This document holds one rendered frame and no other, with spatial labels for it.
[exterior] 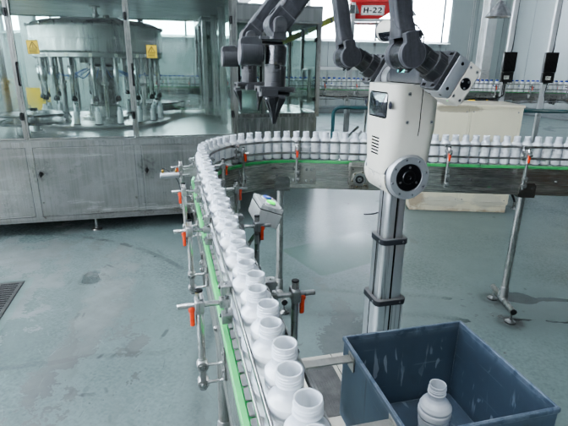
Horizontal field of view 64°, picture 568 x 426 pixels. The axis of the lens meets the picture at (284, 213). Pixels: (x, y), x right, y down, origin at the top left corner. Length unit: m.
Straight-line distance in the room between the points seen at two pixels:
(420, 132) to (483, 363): 0.77
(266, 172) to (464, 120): 2.98
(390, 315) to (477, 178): 1.36
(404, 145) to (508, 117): 3.88
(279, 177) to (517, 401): 2.01
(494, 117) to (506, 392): 4.41
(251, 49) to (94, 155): 3.37
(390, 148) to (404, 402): 0.79
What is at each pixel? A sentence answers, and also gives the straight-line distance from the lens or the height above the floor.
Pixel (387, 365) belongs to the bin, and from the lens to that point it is 1.20.
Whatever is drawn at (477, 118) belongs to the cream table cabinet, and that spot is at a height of 1.03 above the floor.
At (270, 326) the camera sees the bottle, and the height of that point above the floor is 1.15.
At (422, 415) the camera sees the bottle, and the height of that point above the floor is 0.83.
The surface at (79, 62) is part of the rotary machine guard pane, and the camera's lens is 4.43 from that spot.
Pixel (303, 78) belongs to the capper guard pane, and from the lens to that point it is 6.53.
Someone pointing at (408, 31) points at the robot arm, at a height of 1.64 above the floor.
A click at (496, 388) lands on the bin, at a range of 1.17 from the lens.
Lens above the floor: 1.55
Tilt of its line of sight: 18 degrees down
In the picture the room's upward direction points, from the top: 1 degrees clockwise
